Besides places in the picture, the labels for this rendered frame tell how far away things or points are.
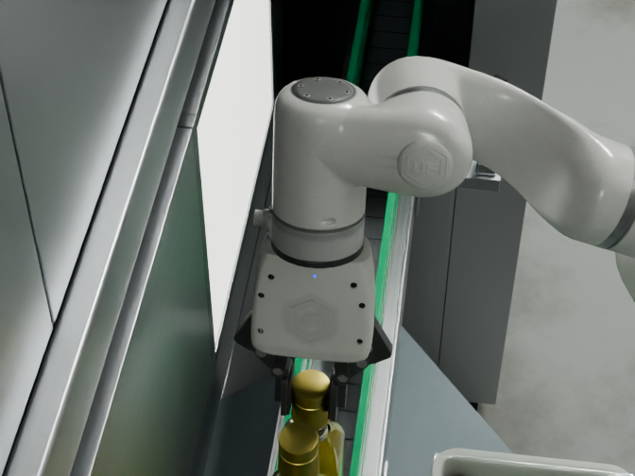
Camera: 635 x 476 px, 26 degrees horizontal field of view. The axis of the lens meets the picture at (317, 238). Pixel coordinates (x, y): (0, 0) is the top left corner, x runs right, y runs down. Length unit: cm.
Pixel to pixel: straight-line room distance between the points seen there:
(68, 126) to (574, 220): 41
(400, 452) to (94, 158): 77
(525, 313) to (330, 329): 171
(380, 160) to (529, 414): 167
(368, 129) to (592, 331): 182
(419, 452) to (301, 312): 57
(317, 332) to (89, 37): 33
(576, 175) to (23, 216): 45
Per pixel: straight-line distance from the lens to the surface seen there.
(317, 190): 105
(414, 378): 173
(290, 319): 113
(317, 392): 119
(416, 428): 168
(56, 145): 90
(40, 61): 86
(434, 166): 102
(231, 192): 145
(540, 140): 113
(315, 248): 108
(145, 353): 109
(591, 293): 288
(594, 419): 267
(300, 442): 116
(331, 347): 114
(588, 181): 108
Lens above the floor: 210
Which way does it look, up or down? 46 degrees down
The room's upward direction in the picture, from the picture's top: straight up
